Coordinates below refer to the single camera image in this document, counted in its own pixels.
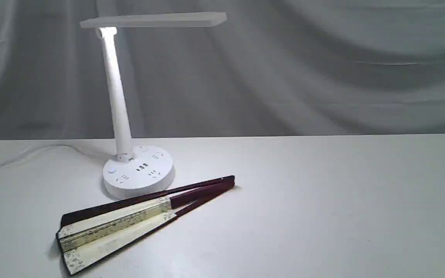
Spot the folding paper fan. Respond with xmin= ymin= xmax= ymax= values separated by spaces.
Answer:
xmin=55 ymin=175 xmax=235 ymax=276

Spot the white desk lamp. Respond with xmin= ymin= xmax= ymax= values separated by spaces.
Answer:
xmin=80 ymin=11 xmax=228 ymax=200

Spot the grey backdrop cloth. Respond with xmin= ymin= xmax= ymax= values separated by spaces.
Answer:
xmin=0 ymin=0 xmax=445 ymax=140

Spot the white lamp power cable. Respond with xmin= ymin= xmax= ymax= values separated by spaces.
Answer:
xmin=0 ymin=144 xmax=111 ymax=178

